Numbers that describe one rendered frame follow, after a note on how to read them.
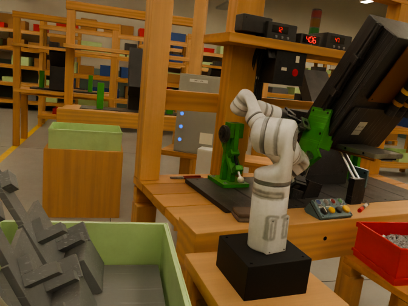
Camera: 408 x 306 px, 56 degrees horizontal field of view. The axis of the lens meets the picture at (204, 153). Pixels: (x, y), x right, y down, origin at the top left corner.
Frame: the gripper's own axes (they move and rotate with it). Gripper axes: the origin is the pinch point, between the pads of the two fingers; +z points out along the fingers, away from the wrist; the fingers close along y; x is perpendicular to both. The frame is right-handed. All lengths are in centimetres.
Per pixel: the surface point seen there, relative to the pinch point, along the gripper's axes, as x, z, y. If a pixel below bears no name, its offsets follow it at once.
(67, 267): -3, -90, -71
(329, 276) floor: 105, 128, -23
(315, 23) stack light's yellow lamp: -15, 12, 58
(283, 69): -3.7, -6.4, 27.1
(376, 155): -18.5, 15.9, -21.6
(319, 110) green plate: -8.6, 3.3, 3.1
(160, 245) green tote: 5, -64, -60
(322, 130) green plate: -7.3, 3.1, -6.6
